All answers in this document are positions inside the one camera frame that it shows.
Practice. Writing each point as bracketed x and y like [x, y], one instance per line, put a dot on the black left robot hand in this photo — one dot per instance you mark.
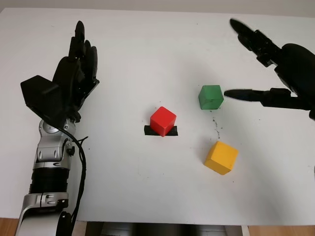
[71, 78]

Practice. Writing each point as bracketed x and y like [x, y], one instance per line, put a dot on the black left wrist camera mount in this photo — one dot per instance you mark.
[39, 98]

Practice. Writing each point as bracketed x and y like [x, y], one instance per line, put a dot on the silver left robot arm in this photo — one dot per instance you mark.
[49, 152]

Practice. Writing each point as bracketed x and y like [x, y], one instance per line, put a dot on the dark robot torso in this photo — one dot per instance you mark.
[160, 229]

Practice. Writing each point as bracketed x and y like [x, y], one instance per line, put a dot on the green wooden block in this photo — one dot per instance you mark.
[210, 98]

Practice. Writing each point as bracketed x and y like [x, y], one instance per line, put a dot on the red wooden block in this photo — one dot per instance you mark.
[162, 120]

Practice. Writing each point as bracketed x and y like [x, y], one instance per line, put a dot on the black tape strip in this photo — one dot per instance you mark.
[147, 131]

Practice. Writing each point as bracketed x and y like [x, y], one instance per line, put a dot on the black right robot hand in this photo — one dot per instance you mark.
[300, 73]

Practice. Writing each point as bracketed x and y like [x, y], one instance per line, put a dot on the yellow wooden block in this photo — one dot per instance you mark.
[221, 157]

